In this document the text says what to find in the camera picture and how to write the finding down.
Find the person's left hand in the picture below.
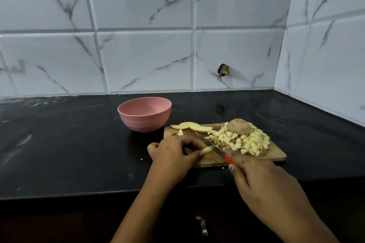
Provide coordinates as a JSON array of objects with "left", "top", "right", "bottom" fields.
[{"left": 147, "top": 135, "right": 213, "bottom": 193}]

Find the person's right hand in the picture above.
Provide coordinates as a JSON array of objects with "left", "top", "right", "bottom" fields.
[{"left": 222, "top": 148, "right": 313, "bottom": 225}]

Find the peeled potato strip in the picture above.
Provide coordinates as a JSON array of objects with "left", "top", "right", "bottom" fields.
[{"left": 187, "top": 146, "right": 213, "bottom": 156}]

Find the red handled kitchen knife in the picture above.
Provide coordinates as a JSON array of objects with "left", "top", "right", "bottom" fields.
[{"left": 195, "top": 132, "right": 246, "bottom": 175}]

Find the person's left forearm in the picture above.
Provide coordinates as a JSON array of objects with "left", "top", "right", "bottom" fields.
[{"left": 111, "top": 184, "right": 178, "bottom": 243}]

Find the person's right forearm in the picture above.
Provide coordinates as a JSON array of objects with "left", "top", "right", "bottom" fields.
[{"left": 278, "top": 207, "right": 340, "bottom": 243}]

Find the pile of diced potato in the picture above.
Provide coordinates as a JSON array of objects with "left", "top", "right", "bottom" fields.
[{"left": 208, "top": 122, "right": 271, "bottom": 157}]

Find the pink plastic bowl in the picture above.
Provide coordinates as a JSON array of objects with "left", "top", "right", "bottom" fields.
[{"left": 117, "top": 97, "right": 172, "bottom": 133}]

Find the wooden cutting board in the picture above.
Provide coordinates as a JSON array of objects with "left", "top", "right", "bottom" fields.
[{"left": 163, "top": 123, "right": 287, "bottom": 168}]

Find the brown unpeeled potato half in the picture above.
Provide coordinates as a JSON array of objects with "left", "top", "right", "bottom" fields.
[{"left": 227, "top": 118, "right": 252, "bottom": 136}]

